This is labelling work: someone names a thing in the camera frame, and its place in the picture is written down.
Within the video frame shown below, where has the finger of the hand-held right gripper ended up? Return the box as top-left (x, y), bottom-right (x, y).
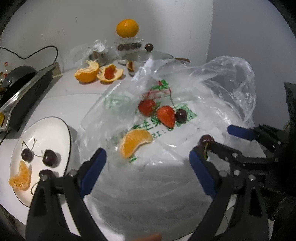
top-left (227, 124), bottom-right (287, 153)
top-left (208, 142), bottom-right (278, 172)

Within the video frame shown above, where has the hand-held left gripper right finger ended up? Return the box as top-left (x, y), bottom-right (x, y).
top-left (188, 149), bottom-right (269, 241)

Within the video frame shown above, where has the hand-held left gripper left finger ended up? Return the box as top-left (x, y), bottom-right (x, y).
top-left (26, 148), bottom-right (109, 241)

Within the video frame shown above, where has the dark red cherry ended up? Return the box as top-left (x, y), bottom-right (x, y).
top-left (199, 135), bottom-right (214, 160)
top-left (169, 88), bottom-right (188, 124)
top-left (21, 138), bottom-right (36, 161)
top-left (30, 169), bottom-right (53, 194)
top-left (35, 149), bottom-right (57, 167)

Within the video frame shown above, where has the peeled orange segment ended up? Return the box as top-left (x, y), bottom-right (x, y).
top-left (120, 129), bottom-right (153, 159)
top-left (9, 160), bottom-right (32, 191)

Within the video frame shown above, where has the clear printed plastic bag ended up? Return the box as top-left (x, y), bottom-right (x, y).
top-left (76, 56), bottom-right (257, 216)

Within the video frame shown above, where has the white plate with dark rim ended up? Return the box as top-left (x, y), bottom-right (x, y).
top-left (10, 116), bottom-right (72, 208)

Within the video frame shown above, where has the pointed red strawberry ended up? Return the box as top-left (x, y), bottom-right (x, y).
top-left (157, 106), bottom-right (176, 128)

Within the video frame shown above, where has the round red strawberry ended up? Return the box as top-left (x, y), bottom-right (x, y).
top-left (138, 99), bottom-right (158, 117)

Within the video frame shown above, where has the half peeled orange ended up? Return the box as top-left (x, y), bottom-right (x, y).
top-left (74, 60), bottom-right (100, 83)

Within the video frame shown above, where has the open orange peel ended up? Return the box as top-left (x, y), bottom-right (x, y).
top-left (97, 64), bottom-right (124, 83)

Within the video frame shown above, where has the strawberry piece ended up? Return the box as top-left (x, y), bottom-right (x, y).
top-left (104, 65), bottom-right (116, 80)

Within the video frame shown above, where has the black induction cooker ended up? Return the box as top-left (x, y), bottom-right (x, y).
top-left (0, 64), bottom-right (57, 133)

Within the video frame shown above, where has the steel cup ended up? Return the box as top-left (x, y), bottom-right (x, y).
top-left (89, 47), bottom-right (108, 67)

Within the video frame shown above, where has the crumpled clear plastic wrap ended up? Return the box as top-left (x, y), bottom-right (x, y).
top-left (69, 39), bottom-right (116, 68)

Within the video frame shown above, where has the black wok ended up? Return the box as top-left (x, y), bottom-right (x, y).
top-left (0, 65), bottom-right (39, 93)

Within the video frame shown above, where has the clear glass jar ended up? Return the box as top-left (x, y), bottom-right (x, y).
top-left (116, 37), bottom-right (143, 52)

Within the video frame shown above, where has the whole orange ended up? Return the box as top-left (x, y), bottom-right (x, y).
top-left (116, 19), bottom-right (139, 38)

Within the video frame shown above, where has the steel saucepan with wooden handle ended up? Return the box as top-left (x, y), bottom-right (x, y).
top-left (118, 51), bottom-right (190, 70)

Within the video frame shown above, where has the black cooker power cable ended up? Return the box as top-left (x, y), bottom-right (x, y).
top-left (0, 45), bottom-right (59, 65)

